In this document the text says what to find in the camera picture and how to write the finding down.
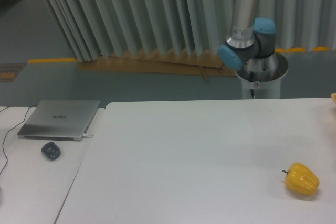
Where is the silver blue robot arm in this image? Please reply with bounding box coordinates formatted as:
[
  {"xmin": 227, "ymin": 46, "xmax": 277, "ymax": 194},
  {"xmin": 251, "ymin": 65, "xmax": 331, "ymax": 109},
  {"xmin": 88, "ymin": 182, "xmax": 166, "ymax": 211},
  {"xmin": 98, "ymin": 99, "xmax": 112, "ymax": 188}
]
[{"xmin": 218, "ymin": 0, "xmax": 288, "ymax": 82}]

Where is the wooden tray corner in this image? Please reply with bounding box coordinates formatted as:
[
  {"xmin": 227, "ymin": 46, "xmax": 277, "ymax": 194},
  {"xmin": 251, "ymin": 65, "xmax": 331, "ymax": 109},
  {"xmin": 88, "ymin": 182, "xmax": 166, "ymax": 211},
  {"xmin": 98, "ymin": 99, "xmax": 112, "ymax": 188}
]
[{"xmin": 330, "ymin": 93, "xmax": 336, "ymax": 103}]

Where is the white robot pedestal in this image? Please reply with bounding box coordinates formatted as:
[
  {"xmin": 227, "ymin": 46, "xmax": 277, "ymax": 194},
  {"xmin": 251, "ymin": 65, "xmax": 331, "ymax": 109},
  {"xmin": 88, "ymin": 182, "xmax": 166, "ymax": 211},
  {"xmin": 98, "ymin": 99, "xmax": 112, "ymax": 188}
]
[{"xmin": 236, "ymin": 71, "xmax": 287, "ymax": 99}]

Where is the black mouse cable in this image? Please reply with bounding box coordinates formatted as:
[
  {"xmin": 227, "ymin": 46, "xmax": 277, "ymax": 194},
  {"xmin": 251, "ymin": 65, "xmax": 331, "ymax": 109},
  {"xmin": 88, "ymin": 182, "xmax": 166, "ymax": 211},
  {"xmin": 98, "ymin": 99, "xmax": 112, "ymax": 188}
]
[{"xmin": 0, "ymin": 105, "xmax": 37, "ymax": 176}]

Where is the silver closed laptop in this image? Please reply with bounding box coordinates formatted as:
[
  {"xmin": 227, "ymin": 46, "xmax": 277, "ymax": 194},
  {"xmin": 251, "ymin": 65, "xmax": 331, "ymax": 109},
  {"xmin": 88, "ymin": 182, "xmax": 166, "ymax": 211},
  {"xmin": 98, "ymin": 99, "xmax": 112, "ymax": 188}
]
[{"xmin": 17, "ymin": 100, "xmax": 100, "ymax": 141}]

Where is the yellow bell pepper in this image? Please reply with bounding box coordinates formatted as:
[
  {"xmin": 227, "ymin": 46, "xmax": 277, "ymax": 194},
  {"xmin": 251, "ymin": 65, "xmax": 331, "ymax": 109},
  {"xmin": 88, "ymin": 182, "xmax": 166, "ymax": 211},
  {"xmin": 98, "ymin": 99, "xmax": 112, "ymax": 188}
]
[{"xmin": 282, "ymin": 162, "xmax": 320, "ymax": 196}]

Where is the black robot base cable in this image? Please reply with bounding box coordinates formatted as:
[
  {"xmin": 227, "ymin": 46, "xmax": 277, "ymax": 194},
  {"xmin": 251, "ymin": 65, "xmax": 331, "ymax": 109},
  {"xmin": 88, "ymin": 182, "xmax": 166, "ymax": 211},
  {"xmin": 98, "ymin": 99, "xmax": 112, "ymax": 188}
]
[{"xmin": 249, "ymin": 71, "xmax": 257, "ymax": 100}]

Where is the white usb plug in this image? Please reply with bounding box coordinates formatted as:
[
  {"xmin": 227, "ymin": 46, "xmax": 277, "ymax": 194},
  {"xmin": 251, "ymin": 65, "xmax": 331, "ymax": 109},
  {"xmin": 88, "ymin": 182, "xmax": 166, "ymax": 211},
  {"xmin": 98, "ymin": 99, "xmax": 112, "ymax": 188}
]
[{"xmin": 82, "ymin": 134, "xmax": 93, "ymax": 138}]

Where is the pale green folding curtain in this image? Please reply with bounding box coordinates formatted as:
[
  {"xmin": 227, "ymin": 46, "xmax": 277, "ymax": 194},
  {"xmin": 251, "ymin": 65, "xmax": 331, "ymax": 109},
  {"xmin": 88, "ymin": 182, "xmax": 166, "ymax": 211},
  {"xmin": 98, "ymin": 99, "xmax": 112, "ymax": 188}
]
[{"xmin": 45, "ymin": 0, "xmax": 335, "ymax": 61}]

